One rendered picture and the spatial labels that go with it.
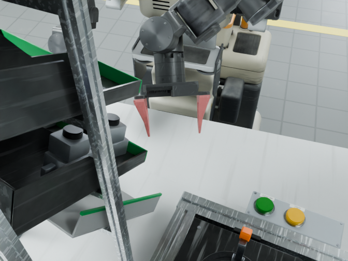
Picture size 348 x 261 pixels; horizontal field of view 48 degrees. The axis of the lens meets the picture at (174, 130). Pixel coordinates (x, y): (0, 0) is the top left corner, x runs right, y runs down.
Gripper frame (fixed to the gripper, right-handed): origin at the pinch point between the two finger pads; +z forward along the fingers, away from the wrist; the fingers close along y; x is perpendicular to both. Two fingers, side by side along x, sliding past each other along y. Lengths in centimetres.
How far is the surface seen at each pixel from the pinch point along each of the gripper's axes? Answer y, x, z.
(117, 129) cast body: -9.3, -10.7, -2.1
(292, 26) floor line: 100, 244, -48
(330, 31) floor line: 128, 238, -41
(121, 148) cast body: -9.2, -7.7, 1.6
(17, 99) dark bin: -14.9, -36.5, -8.6
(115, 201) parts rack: -9.5, -17.5, 8.0
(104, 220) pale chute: -12.8, -10.5, 13.4
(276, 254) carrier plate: 19.4, 1.8, 27.4
